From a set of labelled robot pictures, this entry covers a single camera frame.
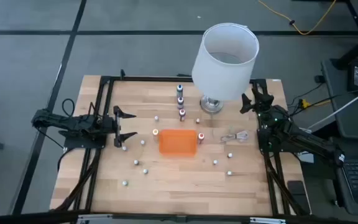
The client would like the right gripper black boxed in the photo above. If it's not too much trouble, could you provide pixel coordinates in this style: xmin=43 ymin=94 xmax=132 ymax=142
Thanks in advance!
xmin=239 ymin=87 xmax=275 ymax=114

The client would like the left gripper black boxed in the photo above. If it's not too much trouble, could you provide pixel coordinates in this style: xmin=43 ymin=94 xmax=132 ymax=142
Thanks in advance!
xmin=104 ymin=105 xmax=139 ymax=148

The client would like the translucent orange plastic bin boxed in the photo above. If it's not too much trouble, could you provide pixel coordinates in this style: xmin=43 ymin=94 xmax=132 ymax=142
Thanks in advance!
xmin=158 ymin=129 xmax=198 ymax=157

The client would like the white shade silver table lamp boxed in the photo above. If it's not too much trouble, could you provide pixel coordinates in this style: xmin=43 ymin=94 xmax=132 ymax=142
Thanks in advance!
xmin=191 ymin=22 xmax=260 ymax=114

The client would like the white rod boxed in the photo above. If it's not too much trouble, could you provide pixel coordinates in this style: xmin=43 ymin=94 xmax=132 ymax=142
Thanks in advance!
xmin=308 ymin=83 xmax=358 ymax=130

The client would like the black flat pad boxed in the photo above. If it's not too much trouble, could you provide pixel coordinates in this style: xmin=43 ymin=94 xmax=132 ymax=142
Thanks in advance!
xmin=287 ymin=179 xmax=311 ymax=215

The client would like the grey side desk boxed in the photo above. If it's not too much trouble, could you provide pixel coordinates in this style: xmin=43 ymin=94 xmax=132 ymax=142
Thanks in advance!
xmin=320 ymin=58 xmax=358 ymax=141

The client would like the black desk leg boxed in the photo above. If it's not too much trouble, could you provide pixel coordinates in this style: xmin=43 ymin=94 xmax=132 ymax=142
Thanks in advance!
xmin=331 ymin=0 xmax=358 ymax=70

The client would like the clear bundled lamp cord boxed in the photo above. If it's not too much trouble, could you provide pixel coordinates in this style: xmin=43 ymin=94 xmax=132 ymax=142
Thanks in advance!
xmin=219 ymin=129 xmax=250 ymax=144

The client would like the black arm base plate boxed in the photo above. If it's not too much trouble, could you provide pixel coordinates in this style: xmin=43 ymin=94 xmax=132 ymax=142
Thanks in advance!
xmin=256 ymin=127 xmax=306 ymax=154
xmin=63 ymin=124 xmax=108 ymax=150

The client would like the yellow plug with cable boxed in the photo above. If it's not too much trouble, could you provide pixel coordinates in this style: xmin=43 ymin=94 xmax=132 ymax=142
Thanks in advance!
xmin=299 ymin=98 xmax=332 ymax=110

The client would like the yellow extension cable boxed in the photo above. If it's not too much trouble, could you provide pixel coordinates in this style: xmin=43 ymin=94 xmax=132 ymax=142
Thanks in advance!
xmin=256 ymin=0 xmax=337 ymax=35

